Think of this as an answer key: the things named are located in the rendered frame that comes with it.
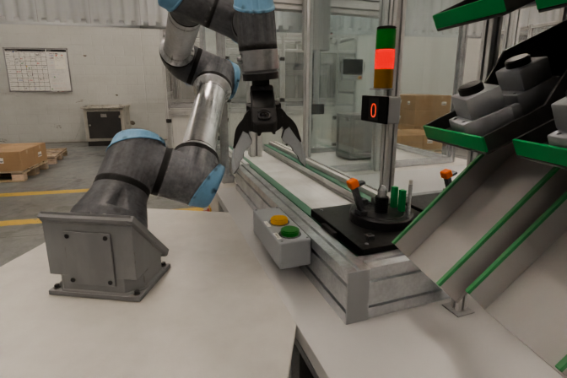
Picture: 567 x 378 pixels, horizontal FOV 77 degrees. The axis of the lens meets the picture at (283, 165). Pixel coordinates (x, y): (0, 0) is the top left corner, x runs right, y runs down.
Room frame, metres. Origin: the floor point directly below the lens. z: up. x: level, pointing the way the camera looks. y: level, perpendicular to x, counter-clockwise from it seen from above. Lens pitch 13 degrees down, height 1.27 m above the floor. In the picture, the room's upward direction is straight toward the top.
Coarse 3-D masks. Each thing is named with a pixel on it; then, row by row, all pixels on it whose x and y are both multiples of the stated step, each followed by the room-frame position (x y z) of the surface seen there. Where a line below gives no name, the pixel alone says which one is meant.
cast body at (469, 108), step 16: (480, 80) 0.48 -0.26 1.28; (464, 96) 0.48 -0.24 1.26; (480, 96) 0.46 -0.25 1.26; (496, 96) 0.46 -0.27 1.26; (464, 112) 0.48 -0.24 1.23; (480, 112) 0.46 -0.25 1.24; (496, 112) 0.46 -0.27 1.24; (512, 112) 0.46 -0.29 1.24; (464, 128) 0.46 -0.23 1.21; (480, 128) 0.46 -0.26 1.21; (496, 128) 0.46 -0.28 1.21
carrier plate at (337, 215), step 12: (348, 204) 0.87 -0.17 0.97; (312, 216) 0.83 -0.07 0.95; (324, 216) 0.79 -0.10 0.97; (336, 216) 0.79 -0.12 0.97; (348, 216) 0.79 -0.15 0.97; (336, 228) 0.72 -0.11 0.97; (348, 228) 0.72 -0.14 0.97; (360, 228) 0.72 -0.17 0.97; (348, 240) 0.67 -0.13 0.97; (360, 240) 0.66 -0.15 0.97; (372, 240) 0.66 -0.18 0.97; (384, 240) 0.66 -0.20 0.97; (360, 252) 0.62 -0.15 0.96; (372, 252) 0.62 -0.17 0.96
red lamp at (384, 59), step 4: (376, 52) 0.98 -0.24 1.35; (380, 52) 0.97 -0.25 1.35; (384, 52) 0.97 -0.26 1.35; (388, 52) 0.96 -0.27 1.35; (392, 52) 0.97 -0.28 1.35; (376, 56) 0.98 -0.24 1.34; (380, 56) 0.97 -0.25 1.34; (384, 56) 0.96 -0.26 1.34; (388, 56) 0.96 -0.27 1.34; (392, 56) 0.97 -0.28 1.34; (376, 60) 0.98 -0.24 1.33; (380, 60) 0.97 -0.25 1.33; (384, 60) 0.96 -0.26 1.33; (388, 60) 0.96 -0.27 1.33; (392, 60) 0.97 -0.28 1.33; (376, 64) 0.98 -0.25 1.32; (380, 64) 0.97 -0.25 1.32; (384, 64) 0.96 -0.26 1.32; (388, 64) 0.96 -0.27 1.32; (392, 64) 0.97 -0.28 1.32; (376, 68) 0.98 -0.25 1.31; (380, 68) 0.98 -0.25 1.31; (384, 68) 0.98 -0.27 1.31; (388, 68) 0.98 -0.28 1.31; (392, 68) 0.98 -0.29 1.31
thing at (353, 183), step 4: (348, 180) 0.75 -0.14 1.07; (352, 180) 0.74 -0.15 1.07; (356, 180) 0.74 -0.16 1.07; (348, 184) 0.74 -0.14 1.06; (352, 184) 0.73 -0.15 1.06; (356, 184) 0.74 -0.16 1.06; (360, 184) 0.74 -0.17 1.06; (352, 188) 0.73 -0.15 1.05; (356, 188) 0.74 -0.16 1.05; (352, 192) 0.75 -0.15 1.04; (356, 192) 0.74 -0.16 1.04; (356, 196) 0.74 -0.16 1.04; (356, 200) 0.74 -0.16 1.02; (360, 200) 0.74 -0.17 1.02; (356, 204) 0.75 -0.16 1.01; (360, 204) 0.74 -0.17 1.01; (360, 208) 0.74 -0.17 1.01
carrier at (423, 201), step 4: (444, 188) 0.90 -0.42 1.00; (416, 196) 0.94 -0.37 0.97; (420, 196) 0.94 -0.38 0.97; (424, 196) 0.94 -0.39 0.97; (428, 196) 0.94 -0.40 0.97; (432, 196) 0.94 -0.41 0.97; (436, 196) 0.94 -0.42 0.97; (412, 200) 0.91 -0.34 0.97; (416, 200) 0.91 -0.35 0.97; (420, 200) 0.91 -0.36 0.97; (424, 200) 0.91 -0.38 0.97; (428, 200) 0.91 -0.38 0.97; (432, 200) 0.91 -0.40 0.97; (412, 204) 0.87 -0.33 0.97; (416, 204) 0.87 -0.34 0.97; (420, 204) 0.87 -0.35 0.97; (424, 204) 0.87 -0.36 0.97; (428, 204) 0.87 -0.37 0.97; (416, 208) 0.85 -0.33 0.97; (420, 208) 0.84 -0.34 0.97; (420, 212) 0.84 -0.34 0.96
